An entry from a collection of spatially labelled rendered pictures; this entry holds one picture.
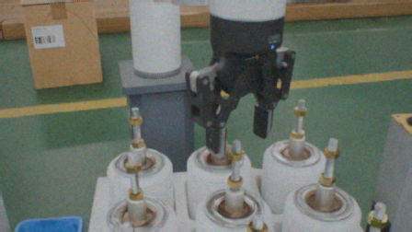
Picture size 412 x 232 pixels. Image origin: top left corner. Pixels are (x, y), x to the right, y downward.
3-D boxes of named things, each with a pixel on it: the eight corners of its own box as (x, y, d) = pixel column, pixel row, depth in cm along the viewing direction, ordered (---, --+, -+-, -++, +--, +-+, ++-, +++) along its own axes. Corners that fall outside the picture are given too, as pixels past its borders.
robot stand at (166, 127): (129, 179, 101) (118, 61, 88) (188, 172, 104) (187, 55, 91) (134, 219, 89) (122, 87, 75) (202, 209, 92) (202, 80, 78)
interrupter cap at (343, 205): (357, 227, 50) (358, 223, 50) (292, 219, 52) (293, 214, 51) (350, 190, 57) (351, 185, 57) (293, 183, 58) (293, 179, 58)
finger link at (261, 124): (268, 111, 48) (265, 140, 50) (271, 110, 49) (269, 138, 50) (254, 105, 50) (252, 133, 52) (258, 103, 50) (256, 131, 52)
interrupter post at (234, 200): (246, 208, 54) (248, 187, 52) (236, 218, 52) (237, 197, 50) (231, 202, 55) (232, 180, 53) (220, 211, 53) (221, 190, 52)
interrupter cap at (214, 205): (274, 205, 54) (275, 202, 54) (243, 239, 49) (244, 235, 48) (225, 185, 58) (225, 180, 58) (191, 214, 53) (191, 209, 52)
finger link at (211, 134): (214, 105, 45) (213, 146, 48) (192, 113, 44) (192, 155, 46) (223, 110, 44) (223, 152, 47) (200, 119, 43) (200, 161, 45)
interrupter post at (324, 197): (333, 211, 53) (337, 190, 52) (314, 208, 54) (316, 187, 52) (332, 199, 55) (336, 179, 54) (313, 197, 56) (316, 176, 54)
